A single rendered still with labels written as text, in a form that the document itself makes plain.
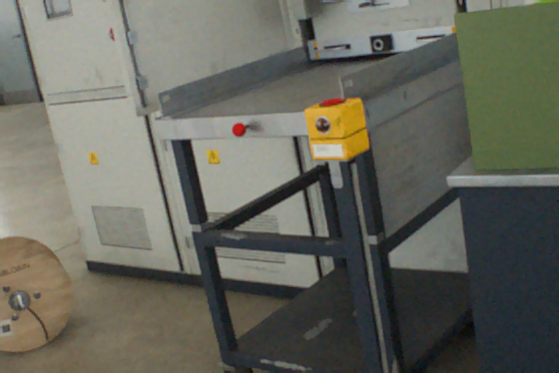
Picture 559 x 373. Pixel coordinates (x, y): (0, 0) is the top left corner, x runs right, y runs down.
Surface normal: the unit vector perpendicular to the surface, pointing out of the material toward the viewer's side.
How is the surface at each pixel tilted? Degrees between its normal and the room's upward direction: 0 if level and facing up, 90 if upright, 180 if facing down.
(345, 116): 90
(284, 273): 90
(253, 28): 90
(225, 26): 90
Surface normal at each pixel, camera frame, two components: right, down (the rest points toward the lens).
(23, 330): 0.40, 0.16
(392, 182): 0.78, 0.01
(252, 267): -0.59, 0.32
